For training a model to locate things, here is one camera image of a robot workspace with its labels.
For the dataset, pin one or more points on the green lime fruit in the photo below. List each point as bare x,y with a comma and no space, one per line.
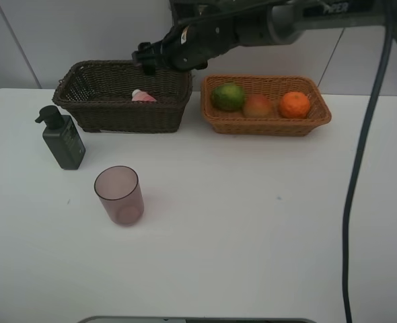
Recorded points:
228,97

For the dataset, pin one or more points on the pink lotion bottle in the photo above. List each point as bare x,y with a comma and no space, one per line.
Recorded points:
141,96

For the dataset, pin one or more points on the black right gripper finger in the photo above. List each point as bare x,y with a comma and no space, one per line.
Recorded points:
149,69

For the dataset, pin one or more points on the red yellow peach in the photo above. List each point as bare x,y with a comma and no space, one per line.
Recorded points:
257,106

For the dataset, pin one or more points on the light brown wicker basket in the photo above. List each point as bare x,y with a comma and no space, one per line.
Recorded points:
274,88

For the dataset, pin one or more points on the translucent pink plastic cup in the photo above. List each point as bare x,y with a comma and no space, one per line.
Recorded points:
119,192

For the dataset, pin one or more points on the orange mandarin fruit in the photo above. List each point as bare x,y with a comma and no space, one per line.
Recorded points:
295,105

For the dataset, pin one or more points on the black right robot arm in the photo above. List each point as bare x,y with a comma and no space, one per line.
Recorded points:
275,23

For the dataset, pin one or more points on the dark brown wicker basket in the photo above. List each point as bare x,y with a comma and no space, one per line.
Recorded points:
98,95

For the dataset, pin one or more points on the dark green pump bottle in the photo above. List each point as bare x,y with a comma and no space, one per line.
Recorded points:
62,138

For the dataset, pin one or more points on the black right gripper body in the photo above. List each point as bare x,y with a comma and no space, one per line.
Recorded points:
189,47

